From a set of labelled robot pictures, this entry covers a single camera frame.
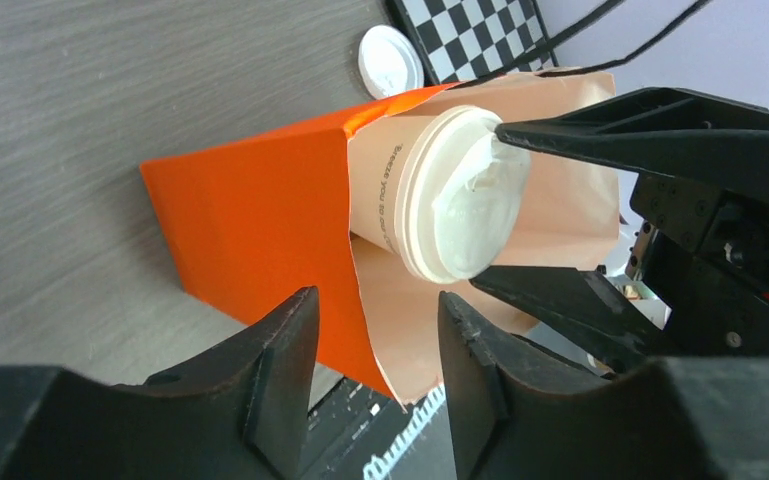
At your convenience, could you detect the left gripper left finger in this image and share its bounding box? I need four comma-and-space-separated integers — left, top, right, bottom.
0, 287, 319, 479

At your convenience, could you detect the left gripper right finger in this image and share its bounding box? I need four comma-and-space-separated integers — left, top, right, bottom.
438, 292, 769, 479

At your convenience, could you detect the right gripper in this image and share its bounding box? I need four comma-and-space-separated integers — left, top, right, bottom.
470, 87, 769, 371

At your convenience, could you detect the white plastic cup lid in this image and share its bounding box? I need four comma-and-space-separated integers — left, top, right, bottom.
394, 105, 532, 284

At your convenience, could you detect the orange paper bag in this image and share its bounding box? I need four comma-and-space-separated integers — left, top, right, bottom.
140, 70, 631, 403

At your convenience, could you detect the white paper coffee cup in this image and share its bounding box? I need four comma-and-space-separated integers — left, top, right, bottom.
348, 114, 440, 255

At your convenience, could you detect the black white checkerboard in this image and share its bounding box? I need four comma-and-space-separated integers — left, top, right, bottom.
384, 0, 547, 85

